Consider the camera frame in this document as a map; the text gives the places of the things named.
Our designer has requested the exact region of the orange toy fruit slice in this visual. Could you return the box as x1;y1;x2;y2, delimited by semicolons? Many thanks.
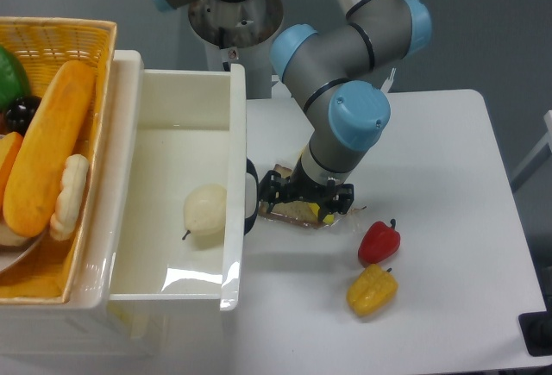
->
0;132;23;203

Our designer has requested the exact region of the white toy pastry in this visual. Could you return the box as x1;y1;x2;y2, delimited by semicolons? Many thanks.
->
49;154;90;241

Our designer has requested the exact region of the red toy bell pepper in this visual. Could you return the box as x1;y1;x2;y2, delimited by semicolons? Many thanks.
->
358;219;401;266

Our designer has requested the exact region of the yellow toy bell pepper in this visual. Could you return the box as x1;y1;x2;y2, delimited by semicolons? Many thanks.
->
346;264;398;317

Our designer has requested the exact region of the white plate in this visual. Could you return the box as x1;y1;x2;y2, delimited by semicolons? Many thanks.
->
1;222;47;272

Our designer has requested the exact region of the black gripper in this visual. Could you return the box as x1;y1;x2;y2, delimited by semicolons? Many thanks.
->
258;168;354;222

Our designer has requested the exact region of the white furniture frame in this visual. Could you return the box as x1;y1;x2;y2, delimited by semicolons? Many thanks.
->
510;110;551;193

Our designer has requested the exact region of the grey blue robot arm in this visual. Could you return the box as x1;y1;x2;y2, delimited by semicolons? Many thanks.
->
153;0;432;218

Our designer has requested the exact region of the black device at table edge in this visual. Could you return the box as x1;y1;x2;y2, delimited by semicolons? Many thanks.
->
518;311;551;357

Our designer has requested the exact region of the green toy vegetable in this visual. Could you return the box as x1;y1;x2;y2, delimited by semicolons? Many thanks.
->
0;47;31;112

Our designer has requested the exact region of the black toy berry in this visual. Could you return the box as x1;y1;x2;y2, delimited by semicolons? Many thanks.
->
3;96;41;135

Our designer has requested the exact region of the yellow wicker basket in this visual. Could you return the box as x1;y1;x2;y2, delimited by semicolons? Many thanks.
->
1;17;116;306

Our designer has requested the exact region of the wrapped bread slice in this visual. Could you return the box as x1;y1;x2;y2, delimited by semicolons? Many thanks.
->
259;164;358;229

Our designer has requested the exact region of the white drawer cabinet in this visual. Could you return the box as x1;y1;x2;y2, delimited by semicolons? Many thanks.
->
1;50;151;355

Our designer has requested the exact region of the white drawer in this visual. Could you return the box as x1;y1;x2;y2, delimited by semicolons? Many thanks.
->
110;65;247;313

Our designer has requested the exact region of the yellow toy banana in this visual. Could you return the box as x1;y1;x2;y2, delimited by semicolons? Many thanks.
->
292;146;336;226

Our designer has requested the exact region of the orange toy baguette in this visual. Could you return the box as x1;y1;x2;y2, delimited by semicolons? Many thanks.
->
2;60;96;238

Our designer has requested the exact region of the white toy pear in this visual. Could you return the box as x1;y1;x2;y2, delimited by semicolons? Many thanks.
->
182;184;227;241

